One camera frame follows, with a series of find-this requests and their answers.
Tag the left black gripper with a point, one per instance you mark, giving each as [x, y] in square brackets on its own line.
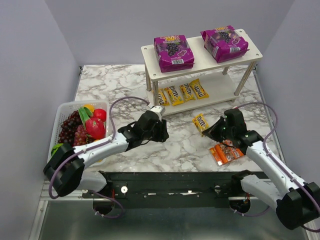
[162, 130]

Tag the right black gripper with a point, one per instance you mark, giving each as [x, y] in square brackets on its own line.
[216, 130]

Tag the yellow M&M bag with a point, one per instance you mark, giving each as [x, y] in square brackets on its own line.
[174, 96]
[198, 89]
[187, 92]
[163, 101]
[200, 123]

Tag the purple grape candy bag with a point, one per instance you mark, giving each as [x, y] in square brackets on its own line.
[224, 43]
[173, 53]

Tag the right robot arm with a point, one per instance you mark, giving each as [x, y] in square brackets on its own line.
[294, 201]

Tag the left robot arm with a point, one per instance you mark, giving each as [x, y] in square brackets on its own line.
[66, 168]

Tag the white two-tier shelf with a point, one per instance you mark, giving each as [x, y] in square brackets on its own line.
[214, 77]

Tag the orange snack package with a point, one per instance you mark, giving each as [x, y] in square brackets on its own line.
[225, 152]

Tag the red apple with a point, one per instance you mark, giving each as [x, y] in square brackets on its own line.
[100, 114]

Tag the red dragon fruit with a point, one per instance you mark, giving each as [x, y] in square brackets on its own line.
[95, 128]

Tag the orange fruit top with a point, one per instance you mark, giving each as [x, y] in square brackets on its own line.
[89, 108]

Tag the purple grape bunch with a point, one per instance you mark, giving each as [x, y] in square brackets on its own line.
[72, 131]

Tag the white plastic fruit basket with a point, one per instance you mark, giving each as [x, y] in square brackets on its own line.
[66, 109]

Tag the small green watermelon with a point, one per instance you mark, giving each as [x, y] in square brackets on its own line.
[55, 148]

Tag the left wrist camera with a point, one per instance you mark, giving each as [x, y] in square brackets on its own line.
[158, 109]

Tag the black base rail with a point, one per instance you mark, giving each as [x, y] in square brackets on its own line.
[137, 190]

